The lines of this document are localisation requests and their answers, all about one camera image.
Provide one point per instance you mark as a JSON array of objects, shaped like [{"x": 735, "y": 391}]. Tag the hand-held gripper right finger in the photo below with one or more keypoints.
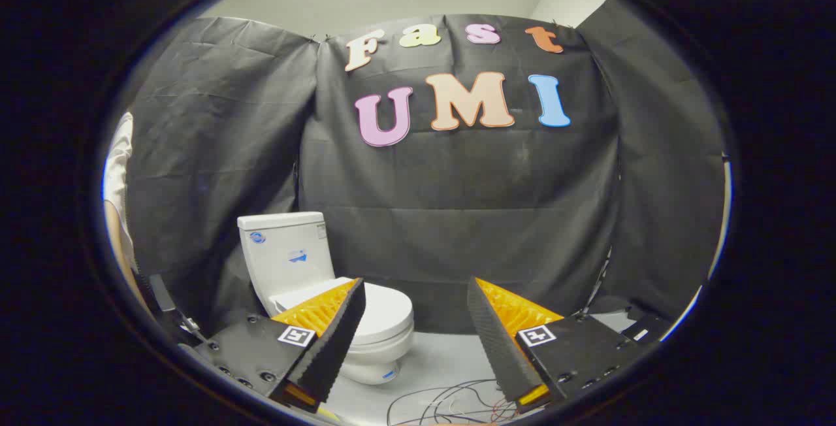
[{"x": 496, "y": 347}]

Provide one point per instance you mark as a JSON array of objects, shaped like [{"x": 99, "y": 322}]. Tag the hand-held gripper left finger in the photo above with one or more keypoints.
[{"x": 333, "y": 341}]

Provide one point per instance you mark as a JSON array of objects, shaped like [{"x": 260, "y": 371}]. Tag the white toilet lid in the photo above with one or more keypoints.
[{"x": 385, "y": 311}]

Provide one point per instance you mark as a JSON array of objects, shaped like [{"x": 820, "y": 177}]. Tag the white toilet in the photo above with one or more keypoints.
[{"x": 287, "y": 249}]

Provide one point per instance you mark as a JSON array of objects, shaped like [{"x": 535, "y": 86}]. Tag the black backdrop cloth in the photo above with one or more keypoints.
[{"x": 457, "y": 204}]

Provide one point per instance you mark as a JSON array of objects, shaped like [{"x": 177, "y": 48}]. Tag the black rectangular box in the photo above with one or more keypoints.
[{"x": 646, "y": 329}]

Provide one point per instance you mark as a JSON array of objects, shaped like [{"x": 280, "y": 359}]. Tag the person's white shirt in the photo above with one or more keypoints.
[{"x": 119, "y": 164}]

